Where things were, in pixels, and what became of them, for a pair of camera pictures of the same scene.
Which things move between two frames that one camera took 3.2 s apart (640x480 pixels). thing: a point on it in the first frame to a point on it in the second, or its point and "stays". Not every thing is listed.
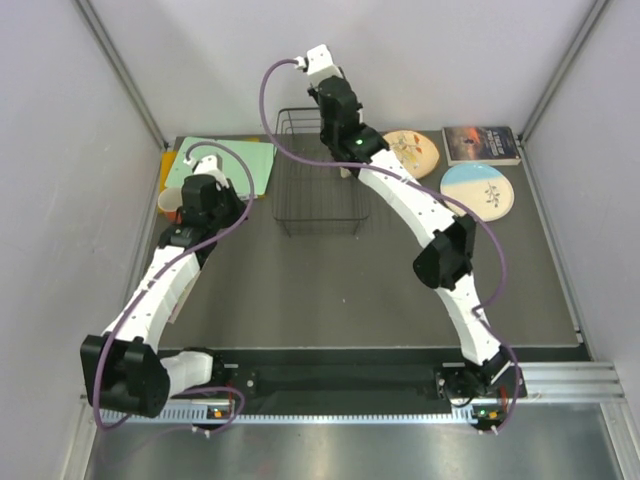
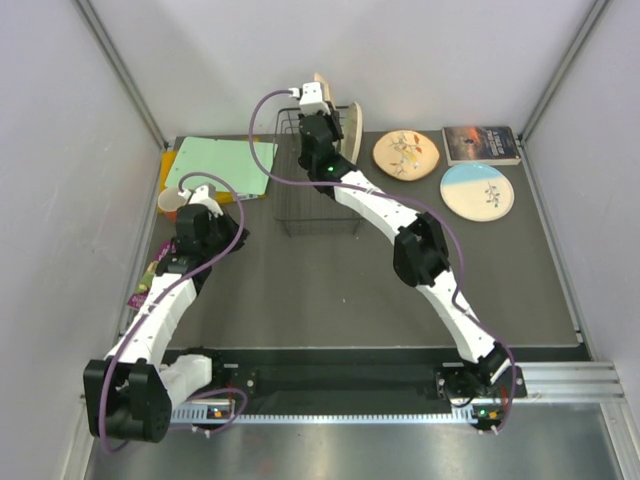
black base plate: x=501 y=381 stays
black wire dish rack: x=310 y=190 stays
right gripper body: x=324 y=136 to x=330 y=125
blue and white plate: x=485 y=189 stays
